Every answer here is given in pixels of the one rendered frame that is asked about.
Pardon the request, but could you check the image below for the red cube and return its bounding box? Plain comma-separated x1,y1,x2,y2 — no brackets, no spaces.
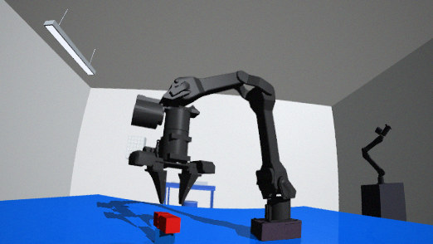
159,214,181,234
153,212,170,228

